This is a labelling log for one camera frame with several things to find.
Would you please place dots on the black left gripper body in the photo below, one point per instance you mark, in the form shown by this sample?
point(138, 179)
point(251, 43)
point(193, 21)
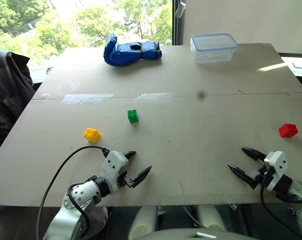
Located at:
point(122, 178)

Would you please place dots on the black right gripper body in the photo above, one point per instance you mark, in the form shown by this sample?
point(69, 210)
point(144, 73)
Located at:
point(263, 175)

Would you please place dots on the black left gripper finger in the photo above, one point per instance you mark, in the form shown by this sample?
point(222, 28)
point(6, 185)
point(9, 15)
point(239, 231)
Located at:
point(130, 154)
point(141, 175)

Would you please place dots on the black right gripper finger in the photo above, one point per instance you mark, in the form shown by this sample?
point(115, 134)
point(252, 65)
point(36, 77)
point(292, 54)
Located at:
point(242, 173)
point(253, 153)

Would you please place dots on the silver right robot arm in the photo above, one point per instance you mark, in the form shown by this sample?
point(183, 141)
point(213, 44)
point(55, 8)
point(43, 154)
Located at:
point(301, 190)

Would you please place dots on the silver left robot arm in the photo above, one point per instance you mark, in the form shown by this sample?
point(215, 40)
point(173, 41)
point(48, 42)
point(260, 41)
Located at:
point(83, 192)

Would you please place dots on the green toy brick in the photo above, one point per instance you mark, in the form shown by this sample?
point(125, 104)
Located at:
point(133, 117)

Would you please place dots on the red toy brick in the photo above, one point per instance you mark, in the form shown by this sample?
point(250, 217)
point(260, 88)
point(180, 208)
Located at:
point(288, 130)

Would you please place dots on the yellow toy brick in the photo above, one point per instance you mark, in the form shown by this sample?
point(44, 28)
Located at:
point(92, 135)

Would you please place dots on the pale grey rounded cylinder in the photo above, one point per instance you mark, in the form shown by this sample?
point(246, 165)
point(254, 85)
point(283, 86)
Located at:
point(212, 217)
point(142, 221)

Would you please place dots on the brown cardboard table cover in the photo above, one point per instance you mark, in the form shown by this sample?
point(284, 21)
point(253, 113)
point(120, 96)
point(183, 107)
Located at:
point(180, 130)

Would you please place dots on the clear tape strip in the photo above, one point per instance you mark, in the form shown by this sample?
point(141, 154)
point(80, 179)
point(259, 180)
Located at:
point(150, 97)
point(86, 99)

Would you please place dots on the grey rounded robot torso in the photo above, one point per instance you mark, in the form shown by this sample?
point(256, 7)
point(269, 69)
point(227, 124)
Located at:
point(180, 235)

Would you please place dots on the blue boxing glove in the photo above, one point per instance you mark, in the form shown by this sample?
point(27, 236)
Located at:
point(129, 53)

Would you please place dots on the clear plastic container blue lid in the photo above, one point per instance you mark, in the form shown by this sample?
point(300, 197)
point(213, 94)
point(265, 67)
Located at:
point(212, 48)

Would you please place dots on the dark plaid jacket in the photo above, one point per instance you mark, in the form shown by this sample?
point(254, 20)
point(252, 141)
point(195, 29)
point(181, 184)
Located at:
point(8, 90)

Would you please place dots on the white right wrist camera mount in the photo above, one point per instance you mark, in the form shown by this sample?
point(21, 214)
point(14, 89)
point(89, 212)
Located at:
point(277, 165)

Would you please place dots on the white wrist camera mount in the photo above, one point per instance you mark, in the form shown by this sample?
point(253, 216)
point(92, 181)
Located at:
point(113, 162)
point(277, 165)

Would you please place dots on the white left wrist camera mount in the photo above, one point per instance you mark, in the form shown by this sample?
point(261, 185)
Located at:
point(113, 162)

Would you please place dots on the dark window frame post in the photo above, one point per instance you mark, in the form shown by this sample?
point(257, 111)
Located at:
point(177, 30)

